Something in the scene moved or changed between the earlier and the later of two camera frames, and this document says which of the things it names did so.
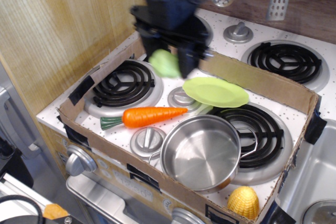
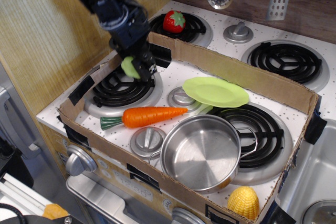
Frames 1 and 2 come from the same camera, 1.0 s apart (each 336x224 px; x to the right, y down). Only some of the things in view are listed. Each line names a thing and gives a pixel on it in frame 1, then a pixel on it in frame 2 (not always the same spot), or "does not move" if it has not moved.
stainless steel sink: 308,192 does not move
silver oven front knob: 79,161 does not move
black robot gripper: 169,19 → 128,24
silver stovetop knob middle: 178,97 does not move
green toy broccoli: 165,63 → 129,68
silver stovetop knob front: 146,140 does not move
